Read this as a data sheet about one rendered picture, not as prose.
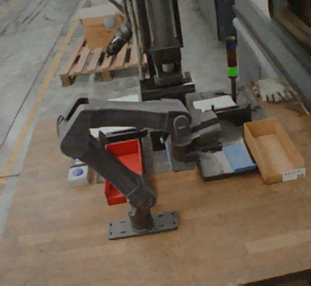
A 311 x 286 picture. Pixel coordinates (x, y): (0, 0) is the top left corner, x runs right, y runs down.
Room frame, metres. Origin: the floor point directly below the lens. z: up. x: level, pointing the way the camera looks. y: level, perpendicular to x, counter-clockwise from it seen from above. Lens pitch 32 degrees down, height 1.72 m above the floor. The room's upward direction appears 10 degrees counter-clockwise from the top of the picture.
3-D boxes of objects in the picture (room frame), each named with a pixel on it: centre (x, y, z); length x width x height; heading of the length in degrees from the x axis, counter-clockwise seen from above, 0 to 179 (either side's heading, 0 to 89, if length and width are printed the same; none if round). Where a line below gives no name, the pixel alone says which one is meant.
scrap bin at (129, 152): (1.03, 0.13, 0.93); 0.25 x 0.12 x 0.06; 0
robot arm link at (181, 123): (0.83, -0.09, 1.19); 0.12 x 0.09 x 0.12; 100
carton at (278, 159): (1.00, -0.36, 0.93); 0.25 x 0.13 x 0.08; 0
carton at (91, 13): (4.71, 0.37, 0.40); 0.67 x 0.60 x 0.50; 172
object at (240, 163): (0.99, -0.24, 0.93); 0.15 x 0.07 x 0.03; 2
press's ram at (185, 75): (1.27, -0.05, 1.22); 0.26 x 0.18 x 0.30; 0
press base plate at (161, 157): (1.28, -0.09, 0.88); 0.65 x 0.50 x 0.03; 90
